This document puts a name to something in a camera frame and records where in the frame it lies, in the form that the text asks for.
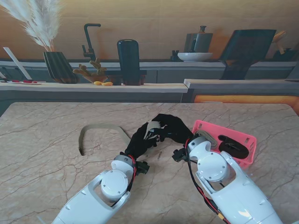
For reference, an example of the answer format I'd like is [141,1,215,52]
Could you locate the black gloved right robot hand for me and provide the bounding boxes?
[151,113,194,146]

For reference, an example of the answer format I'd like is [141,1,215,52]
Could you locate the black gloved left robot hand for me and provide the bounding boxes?
[125,122,161,161]

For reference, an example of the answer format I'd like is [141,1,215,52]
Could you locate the beige woven belt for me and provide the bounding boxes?
[195,130,218,151]
[78,121,168,156]

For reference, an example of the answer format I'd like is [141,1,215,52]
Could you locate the pink plastic storage basket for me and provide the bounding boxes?
[192,119,257,170]

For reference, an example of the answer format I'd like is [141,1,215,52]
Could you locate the dark brown belt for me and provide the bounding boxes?
[217,134,249,161]

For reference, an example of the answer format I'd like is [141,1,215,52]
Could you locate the grey back counter cabinets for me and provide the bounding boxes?
[0,59,299,84]

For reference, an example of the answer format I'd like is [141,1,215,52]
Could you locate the raised counter orange glow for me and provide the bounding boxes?
[183,78,299,104]

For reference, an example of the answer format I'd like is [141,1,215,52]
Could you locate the white speckled bowl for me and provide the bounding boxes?
[177,52,214,63]

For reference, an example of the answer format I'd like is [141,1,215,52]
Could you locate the tall black cylinder container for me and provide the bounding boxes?
[116,39,142,86]

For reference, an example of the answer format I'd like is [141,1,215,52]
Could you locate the cactus plants in bowl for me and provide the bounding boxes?
[72,58,109,84]

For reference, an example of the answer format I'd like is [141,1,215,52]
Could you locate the grey pot with lid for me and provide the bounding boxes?
[184,25,214,53]

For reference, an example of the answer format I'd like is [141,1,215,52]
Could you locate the dark ribbed vase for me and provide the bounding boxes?
[43,51,79,84]

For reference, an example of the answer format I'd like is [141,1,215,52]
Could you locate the black kitchen faucet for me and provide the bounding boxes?
[81,23,102,62]

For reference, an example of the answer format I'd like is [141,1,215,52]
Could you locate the plate with red food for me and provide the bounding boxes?
[6,79,44,85]

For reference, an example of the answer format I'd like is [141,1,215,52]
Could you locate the dark utensil holder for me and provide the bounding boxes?
[273,48,299,62]

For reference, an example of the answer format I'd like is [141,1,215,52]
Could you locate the wooden kitchen utensils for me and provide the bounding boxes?
[272,30,288,54]

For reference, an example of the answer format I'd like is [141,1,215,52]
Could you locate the white pampas grass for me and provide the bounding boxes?
[0,0,64,53]

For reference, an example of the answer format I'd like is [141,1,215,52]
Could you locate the white leaning board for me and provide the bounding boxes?
[2,46,33,80]

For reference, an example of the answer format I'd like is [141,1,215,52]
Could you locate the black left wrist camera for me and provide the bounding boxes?
[135,161,150,175]

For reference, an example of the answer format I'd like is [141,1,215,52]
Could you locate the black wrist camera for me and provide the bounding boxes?
[172,147,187,163]
[135,161,150,175]

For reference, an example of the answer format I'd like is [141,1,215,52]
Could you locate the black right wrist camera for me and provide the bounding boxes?
[172,147,187,163]

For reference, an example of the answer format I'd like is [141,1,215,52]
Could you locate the left arm red black cables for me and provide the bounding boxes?
[111,155,137,208]

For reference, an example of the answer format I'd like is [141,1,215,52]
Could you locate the arm red black cables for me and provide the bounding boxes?
[184,139,231,224]
[111,155,137,208]

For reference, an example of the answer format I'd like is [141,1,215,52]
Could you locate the right arm red black cables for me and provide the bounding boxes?
[184,139,231,224]

